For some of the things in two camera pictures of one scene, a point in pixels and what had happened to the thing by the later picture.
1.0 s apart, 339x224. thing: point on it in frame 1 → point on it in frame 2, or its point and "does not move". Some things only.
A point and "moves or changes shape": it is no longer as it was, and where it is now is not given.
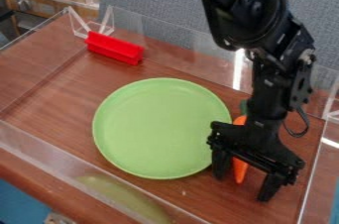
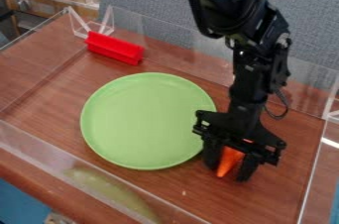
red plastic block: [114, 48] does not move
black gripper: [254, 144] → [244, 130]
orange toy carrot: [241, 166] moves or changes shape
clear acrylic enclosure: [109, 95] does not move
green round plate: [153, 126] moves or changes shape
